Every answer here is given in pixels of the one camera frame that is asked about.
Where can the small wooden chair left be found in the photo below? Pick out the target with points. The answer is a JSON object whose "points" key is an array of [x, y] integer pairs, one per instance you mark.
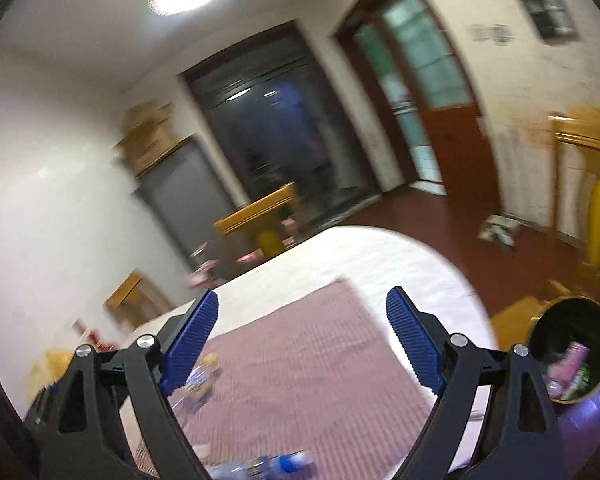
{"points": [[137, 301]]}

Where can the black gold trash bin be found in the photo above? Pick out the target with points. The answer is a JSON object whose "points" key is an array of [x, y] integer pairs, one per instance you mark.
{"points": [[564, 338]]}

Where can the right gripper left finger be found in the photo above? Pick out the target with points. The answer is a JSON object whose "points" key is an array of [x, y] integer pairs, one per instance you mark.
{"points": [[76, 422]]}

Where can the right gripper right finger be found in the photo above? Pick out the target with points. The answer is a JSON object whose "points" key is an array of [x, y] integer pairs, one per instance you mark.
{"points": [[492, 417]]}

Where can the red white striped cloth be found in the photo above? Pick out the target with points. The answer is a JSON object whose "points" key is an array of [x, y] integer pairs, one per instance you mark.
{"points": [[316, 375]]}

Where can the grey cabinet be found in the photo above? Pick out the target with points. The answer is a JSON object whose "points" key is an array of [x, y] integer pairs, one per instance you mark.
{"points": [[186, 196]]}

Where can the dustpan on floor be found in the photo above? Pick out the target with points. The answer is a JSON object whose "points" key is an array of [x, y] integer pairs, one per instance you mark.
{"points": [[499, 230]]}

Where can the yellow wooden chair right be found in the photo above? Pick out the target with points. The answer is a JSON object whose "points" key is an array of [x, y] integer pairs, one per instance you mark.
{"points": [[582, 134]]}

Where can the wall light switch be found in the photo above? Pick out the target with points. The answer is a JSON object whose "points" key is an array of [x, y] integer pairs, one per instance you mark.
{"points": [[479, 32]]}

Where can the pink purple wrapper trash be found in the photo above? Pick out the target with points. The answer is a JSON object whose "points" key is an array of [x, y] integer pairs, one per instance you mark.
{"points": [[567, 376]]}

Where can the cardboard boxes on cabinet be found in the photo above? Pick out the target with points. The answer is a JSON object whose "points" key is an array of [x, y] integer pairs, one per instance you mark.
{"points": [[147, 135]]}

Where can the yellow snack bag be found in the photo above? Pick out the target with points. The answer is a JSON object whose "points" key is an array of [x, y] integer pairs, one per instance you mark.
{"points": [[49, 369]]}

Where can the yellow wooden chair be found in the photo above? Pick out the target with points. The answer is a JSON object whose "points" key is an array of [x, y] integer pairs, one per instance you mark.
{"points": [[582, 134], [274, 223]]}

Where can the red sauce bottle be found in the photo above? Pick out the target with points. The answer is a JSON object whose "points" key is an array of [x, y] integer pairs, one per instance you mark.
{"points": [[92, 337]]}

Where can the wall intercom panel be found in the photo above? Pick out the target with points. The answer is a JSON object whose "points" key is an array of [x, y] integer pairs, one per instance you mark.
{"points": [[552, 20]]}

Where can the yellow wooden chair far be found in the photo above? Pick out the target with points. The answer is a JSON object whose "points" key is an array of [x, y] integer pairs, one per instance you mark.
{"points": [[274, 223]]}

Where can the dark balcony sliding door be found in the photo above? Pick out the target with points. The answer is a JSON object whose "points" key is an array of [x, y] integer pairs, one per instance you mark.
{"points": [[277, 120]]}

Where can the red wooden glass door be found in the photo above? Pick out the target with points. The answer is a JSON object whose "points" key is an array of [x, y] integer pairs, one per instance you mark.
{"points": [[417, 83]]}

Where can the yellow cap plastic bottle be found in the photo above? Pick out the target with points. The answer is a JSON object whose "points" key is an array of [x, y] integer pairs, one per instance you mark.
{"points": [[198, 386]]}

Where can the blue cap plastic bottle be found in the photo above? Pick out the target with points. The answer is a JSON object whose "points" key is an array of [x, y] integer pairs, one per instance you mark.
{"points": [[296, 465]]}

